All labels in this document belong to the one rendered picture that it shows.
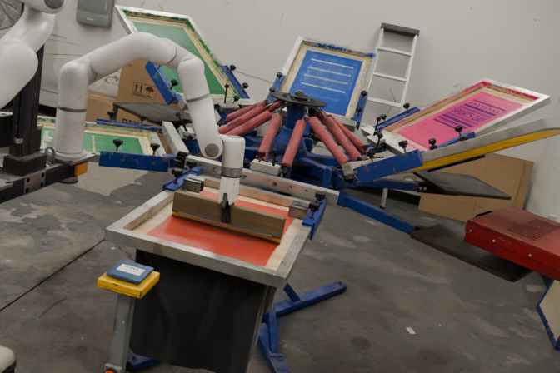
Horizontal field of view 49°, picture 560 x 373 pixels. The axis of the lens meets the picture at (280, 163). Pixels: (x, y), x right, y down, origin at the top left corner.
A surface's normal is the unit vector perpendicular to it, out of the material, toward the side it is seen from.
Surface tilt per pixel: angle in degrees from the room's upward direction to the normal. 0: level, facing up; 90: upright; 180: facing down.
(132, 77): 90
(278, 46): 90
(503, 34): 90
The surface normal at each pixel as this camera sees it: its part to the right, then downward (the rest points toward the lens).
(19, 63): 0.62, 0.24
